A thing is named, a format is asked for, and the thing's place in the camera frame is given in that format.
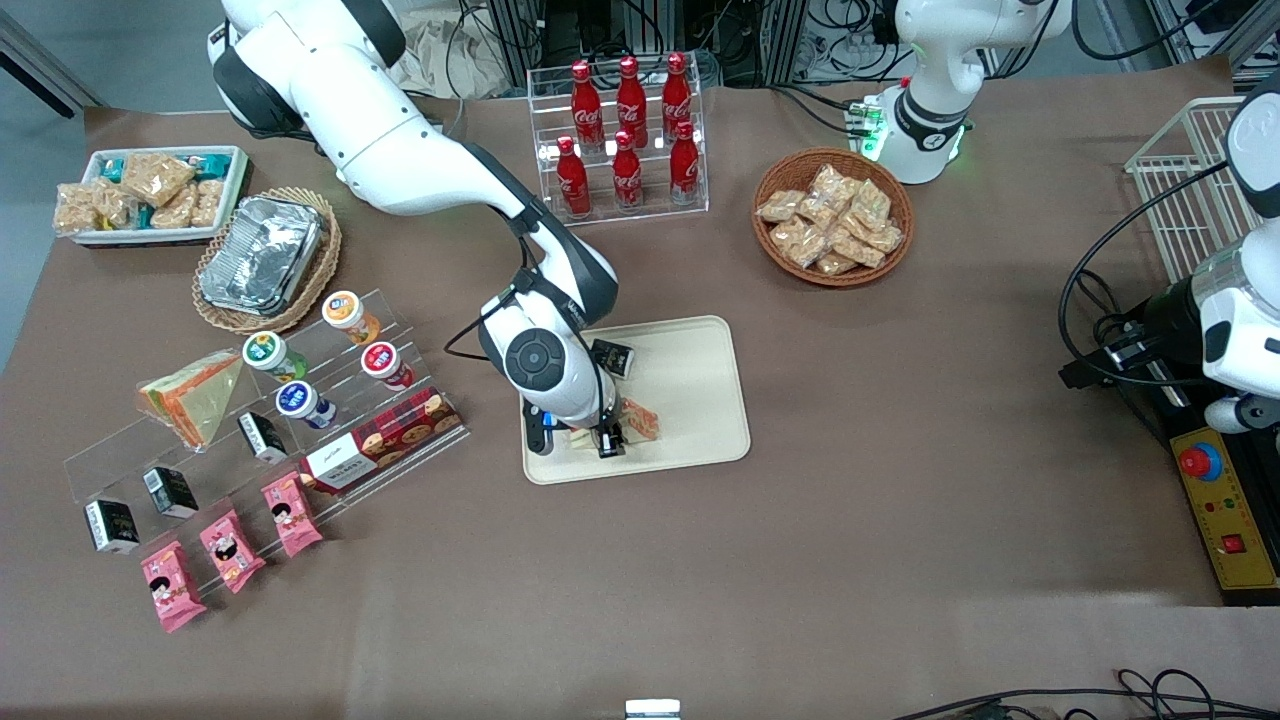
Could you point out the crumpled beige paper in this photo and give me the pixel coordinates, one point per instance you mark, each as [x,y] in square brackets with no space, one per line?
[445,55]

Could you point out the oval wicker basket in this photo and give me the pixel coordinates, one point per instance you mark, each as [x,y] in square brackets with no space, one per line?
[325,270]

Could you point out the aluminium foil container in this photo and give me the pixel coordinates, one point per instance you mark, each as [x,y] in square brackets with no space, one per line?
[260,250]

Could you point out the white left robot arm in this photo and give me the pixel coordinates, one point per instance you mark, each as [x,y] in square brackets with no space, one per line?
[930,60]

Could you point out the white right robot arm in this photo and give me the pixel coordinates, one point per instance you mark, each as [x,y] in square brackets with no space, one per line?
[400,150]

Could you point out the beige plastic tray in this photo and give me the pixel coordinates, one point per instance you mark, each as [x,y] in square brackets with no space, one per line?
[690,400]

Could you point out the red cola bottle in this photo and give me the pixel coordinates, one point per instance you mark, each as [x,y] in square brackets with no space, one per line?
[631,105]
[627,178]
[677,100]
[573,185]
[586,110]
[684,170]

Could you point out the clear acrylic bottle rack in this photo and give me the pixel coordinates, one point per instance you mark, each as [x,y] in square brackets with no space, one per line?
[655,212]

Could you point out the red plaid cookie box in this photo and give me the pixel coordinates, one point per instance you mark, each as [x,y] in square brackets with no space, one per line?
[385,438]

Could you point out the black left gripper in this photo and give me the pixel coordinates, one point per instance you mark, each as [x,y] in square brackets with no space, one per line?
[1166,312]

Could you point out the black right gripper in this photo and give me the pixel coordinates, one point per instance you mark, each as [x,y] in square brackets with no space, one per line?
[609,437]

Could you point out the triangle sandwich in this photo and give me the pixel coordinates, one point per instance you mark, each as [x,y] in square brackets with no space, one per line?
[642,420]
[200,395]

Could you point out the blue lid drink cup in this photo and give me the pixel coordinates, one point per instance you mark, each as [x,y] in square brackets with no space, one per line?
[300,402]

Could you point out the orange lid drink cup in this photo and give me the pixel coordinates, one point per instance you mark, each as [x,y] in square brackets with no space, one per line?
[348,313]

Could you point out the clear bag of crackers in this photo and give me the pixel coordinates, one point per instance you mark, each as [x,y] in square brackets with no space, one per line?
[885,238]
[118,205]
[208,203]
[76,208]
[836,263]
[175,212]
[818,212]
[871,203]
[830,183]
[778,206]
[858,247]
[800,243]
[157,178]

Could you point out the red lid drink cup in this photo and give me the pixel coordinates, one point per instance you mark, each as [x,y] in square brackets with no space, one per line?
[383,362]

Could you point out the round wicker basket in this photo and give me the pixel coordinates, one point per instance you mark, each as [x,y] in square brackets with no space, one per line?
[775,250]

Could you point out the green lid drink cup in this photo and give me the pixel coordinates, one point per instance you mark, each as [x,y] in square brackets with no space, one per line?
[268,353]

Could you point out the clear acrylic stepped display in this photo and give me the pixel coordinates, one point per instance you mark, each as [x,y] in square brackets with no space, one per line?
[335,372]

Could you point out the small black box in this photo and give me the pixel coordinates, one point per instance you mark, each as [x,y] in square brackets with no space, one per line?
[615,358]
[112,526]
[262,438]
[170,492]

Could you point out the white rectangular dish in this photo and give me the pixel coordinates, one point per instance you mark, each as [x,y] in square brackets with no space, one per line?
[237,195]

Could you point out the teal snack packet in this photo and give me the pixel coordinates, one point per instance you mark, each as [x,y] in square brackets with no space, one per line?
[112,170]
[212,163]

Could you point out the left wrist grey cylinder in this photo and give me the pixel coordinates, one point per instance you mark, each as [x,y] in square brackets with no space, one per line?
[1240,412]

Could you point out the yellow emergency stop box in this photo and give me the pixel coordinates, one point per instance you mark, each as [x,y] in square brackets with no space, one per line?
[1240,520]

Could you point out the pink snack packet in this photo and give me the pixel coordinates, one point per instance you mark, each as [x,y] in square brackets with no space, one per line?
[172,588]
[232,552]
[291,515]

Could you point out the small white grey device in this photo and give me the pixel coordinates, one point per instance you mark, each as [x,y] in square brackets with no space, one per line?
[652,710]

